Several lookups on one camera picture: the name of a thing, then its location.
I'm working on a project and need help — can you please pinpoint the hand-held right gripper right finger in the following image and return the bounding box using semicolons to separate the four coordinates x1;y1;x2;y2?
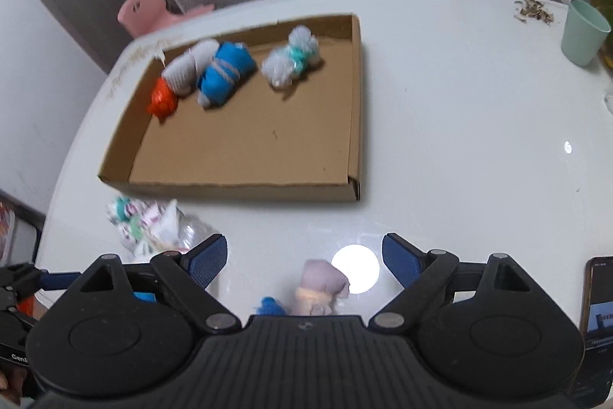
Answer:
368;233;533;334

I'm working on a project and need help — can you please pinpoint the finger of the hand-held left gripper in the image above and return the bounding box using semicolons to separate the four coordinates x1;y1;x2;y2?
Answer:
0;263;82;295

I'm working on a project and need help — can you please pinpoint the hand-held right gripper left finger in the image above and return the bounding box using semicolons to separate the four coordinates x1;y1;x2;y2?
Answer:
79;234;243;335

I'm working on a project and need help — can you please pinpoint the blue white sock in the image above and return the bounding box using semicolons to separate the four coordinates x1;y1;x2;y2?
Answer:
254;296;289;318

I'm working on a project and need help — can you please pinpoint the pink cloth bundle beige tie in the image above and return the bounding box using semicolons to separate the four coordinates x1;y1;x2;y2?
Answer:
293;260;351;317

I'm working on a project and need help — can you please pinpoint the printed white bundle green tie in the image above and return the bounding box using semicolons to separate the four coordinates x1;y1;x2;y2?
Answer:
106;197;161;247

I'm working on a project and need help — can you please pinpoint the shallow cardboard box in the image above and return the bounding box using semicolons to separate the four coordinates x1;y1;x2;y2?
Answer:
97;13;362;203

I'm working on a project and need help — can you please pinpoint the orange plastic bag bundle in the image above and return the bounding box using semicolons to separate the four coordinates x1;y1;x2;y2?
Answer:
148;77;179;120

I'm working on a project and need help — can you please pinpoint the blue cloth bundle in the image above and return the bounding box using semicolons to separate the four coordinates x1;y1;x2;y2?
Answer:
196;42;257;109

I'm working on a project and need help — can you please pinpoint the grey towel bundle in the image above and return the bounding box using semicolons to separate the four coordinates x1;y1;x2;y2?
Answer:
160;39;221;97

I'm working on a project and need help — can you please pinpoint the black smartphone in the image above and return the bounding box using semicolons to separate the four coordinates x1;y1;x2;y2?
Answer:
567;256;613;407

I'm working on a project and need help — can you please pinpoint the bubble wrap bundle teal tie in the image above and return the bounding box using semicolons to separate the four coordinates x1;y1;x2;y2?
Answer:
261;26;321;90

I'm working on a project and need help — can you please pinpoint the pink plastic stool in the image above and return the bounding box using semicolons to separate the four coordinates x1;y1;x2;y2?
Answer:
117;0;216;39

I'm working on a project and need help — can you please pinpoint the pile of seed shells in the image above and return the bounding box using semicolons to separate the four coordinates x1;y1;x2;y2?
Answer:
514;0;555;25

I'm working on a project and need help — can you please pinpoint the mint green cup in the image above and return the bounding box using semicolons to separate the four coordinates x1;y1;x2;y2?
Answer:
561;0;613;66

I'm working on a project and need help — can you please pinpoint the black frame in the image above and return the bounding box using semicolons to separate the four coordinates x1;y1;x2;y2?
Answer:
0;191;46;268

